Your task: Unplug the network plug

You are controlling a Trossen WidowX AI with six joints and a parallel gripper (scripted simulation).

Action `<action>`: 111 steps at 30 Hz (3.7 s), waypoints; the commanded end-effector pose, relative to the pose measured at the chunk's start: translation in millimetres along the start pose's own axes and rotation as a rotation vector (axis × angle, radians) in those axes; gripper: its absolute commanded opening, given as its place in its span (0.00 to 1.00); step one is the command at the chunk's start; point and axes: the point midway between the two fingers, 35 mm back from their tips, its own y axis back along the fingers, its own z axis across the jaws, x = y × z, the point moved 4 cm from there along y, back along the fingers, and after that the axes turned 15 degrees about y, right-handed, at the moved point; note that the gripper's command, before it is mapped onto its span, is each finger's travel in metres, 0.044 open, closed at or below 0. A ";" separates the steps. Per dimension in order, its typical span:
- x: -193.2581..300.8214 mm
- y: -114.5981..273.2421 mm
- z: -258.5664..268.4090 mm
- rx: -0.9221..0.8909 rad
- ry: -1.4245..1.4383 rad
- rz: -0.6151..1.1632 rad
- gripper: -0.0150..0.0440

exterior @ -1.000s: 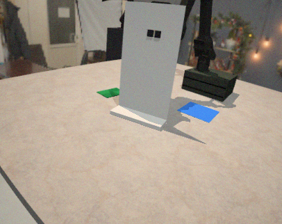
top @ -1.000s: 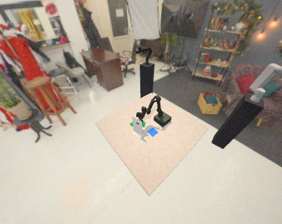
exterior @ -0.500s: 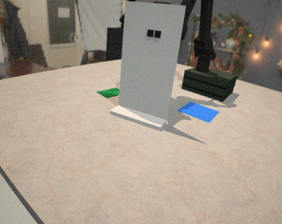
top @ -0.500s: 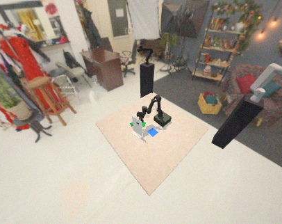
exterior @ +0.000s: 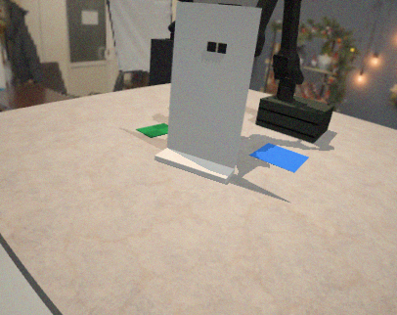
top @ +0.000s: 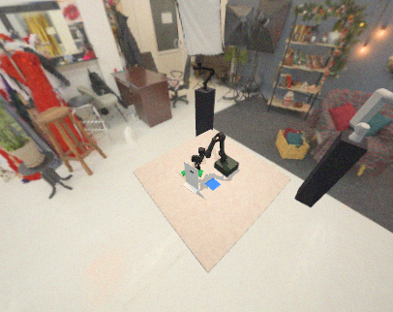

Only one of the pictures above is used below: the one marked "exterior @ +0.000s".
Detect blue flat square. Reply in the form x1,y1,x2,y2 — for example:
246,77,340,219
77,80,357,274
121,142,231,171
250,143,309,173

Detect green flat square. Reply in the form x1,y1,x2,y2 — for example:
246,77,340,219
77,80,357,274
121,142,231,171
136,123,168,138

